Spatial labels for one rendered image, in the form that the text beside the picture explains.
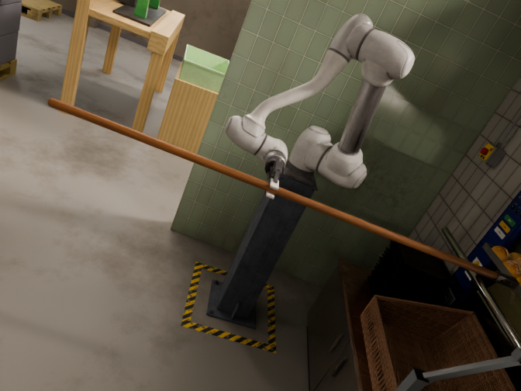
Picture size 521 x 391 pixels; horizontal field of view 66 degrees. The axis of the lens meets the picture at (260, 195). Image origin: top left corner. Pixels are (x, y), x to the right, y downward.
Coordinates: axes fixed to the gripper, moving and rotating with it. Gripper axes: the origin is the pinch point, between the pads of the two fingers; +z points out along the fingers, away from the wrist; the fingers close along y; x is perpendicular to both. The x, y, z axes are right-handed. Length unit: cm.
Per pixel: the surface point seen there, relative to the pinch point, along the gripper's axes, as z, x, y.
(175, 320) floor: -41, 11, 120
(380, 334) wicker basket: -5, -72, 49
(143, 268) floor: -73, 41, 120
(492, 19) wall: -123, -90, -87
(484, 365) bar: 38, -76, 11
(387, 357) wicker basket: 9, -71, 47
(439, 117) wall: -123, -95, -29
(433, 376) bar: 38, -65, 22
